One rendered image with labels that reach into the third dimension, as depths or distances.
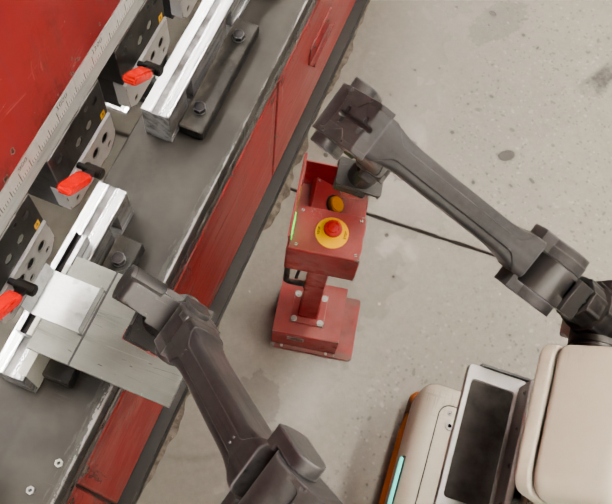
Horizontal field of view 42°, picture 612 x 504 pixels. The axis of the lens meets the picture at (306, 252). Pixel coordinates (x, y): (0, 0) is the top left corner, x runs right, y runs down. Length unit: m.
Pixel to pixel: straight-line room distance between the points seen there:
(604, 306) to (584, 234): 1.51
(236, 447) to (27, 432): 0.72
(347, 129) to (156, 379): 0.55
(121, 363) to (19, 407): 0.24
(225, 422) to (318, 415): 1.49
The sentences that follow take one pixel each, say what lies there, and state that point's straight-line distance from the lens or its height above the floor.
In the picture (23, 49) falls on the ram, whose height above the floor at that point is 1.54.
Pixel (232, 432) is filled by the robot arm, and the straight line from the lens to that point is 0.86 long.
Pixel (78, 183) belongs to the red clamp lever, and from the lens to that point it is 1.16.
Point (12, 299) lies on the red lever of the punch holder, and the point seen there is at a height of 1.29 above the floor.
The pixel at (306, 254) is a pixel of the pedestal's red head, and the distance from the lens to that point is 1.68.
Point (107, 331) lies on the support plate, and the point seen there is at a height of 1.00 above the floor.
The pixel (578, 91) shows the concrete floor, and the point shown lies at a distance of 3.04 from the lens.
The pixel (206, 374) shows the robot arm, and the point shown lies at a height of 1.37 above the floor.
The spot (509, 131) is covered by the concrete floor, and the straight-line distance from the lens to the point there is 2.85.
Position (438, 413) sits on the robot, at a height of 0.28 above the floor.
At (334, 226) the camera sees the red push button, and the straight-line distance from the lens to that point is 1.66.
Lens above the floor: 2.31
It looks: 67 degrees down
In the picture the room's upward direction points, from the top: 10 degrees clockwise
